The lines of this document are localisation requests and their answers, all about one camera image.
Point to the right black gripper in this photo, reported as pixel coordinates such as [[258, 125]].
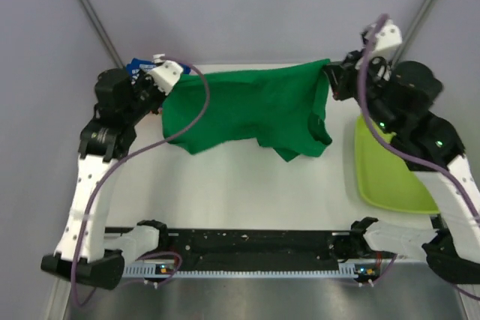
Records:
[[343, 73]]

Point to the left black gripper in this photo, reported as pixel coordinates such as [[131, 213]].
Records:
[[142, 79]]

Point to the green t-shirt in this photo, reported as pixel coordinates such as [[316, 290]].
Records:
[[283, 109]]

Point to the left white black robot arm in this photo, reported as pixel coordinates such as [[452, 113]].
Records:
[[82, 255]]

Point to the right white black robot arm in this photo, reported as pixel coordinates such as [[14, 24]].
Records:
[[395, 103]]

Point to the blue printed folded t-shirt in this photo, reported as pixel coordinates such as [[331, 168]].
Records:
[[138, 65]]

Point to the lime green plastic tray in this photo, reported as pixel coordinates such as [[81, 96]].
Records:
[[384, 180]]

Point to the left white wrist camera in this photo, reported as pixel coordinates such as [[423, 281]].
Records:
[[167, 72]]

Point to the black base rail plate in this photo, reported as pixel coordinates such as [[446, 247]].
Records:
[[263, 250]]

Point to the grey slotted cable duct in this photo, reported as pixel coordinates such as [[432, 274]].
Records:
[[152, 270]]

